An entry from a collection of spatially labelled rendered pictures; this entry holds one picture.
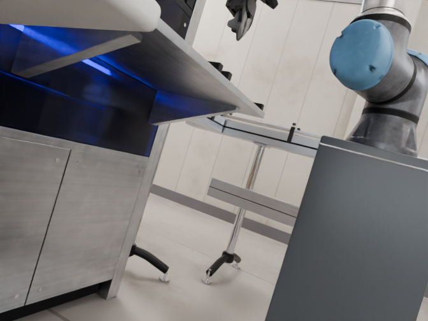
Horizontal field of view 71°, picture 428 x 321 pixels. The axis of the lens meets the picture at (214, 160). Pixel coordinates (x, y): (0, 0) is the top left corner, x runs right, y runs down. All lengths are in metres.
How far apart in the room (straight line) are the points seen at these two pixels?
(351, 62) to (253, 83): 3.10
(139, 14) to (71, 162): 0.75
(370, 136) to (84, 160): 0.80
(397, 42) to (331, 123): 2.86
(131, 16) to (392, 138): 0.58
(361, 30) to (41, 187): 0.87
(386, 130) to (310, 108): 2.84
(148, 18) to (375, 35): 0.45
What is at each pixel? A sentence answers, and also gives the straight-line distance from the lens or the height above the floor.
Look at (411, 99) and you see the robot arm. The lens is 0.77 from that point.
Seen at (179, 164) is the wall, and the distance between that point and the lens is 3.83.
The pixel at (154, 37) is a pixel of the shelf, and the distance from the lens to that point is 0.61.
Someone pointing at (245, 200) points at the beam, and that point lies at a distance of 1.85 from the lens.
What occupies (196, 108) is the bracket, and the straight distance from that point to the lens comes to 1.07.
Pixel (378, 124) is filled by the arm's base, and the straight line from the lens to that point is 0.74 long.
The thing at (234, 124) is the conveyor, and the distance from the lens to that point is 1.92.
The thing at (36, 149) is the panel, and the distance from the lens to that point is 0.93.
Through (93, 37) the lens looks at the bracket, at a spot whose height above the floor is 0.83.
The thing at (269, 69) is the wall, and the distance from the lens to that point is 3.75.
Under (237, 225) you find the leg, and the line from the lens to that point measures 1.90.
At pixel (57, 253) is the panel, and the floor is 0.24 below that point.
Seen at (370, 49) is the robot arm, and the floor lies 0.95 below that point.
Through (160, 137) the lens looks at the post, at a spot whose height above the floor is 0.69.
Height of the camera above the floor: 0.68
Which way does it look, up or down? 1 degrees down
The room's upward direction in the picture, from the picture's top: 17 degrees clockwise
